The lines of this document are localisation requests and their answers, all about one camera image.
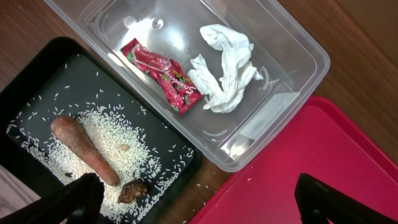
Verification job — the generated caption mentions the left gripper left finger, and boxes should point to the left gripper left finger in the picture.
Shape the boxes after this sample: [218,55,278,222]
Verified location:
[1,173,104,224]

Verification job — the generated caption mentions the brown carrot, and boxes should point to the brown carrot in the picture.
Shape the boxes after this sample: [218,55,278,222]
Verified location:
[50,116,120,187]

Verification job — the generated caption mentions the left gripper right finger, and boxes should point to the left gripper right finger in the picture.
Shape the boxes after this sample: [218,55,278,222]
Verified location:
[294,173,397,224]

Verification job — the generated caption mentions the white tissue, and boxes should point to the white tissue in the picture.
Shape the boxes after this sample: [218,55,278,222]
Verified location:
[187,24,264,113]

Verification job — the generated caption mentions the clear plastic waste bin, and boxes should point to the clear plastic waste bin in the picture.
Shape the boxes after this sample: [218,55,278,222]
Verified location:
[47,0,330,172]

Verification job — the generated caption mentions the dark brown food scrap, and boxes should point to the dark brown food scrap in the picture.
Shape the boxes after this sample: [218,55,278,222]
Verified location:
[118,180,147,203]

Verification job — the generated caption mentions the red serving tray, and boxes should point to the red serving tray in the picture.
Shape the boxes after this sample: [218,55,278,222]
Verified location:
[193,97,397,223]

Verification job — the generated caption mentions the black plastic tray bin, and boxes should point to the black plastic tray bin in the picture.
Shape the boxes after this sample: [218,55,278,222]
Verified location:
[1,37,202,223]

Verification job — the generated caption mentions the red snack wrapper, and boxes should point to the red snack wrapper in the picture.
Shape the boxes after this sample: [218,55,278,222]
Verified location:
[120,39,201,114]

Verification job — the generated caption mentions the white rice grains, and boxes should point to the white rice grains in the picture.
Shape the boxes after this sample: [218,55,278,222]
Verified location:
[5,62,195,224]

